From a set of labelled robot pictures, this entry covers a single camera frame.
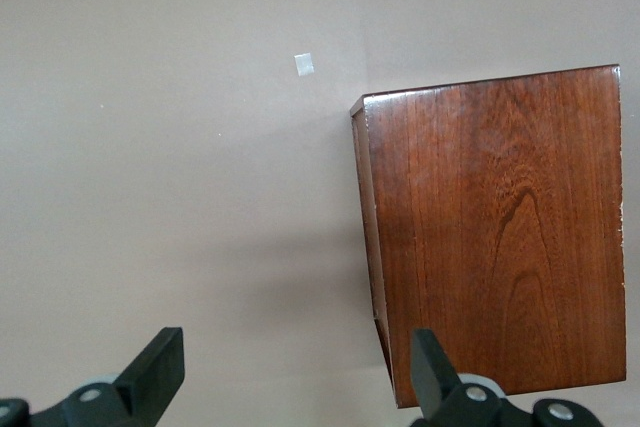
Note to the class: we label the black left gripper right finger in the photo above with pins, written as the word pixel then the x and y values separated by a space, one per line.
pixel 430 372

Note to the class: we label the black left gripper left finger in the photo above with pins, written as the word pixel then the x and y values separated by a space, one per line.
pixel 160 362

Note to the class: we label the dark brown wooden cabinet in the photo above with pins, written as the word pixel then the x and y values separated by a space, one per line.
pixel 500 247

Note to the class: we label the small clear tape piece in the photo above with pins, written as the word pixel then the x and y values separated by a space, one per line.
pixel 303 64

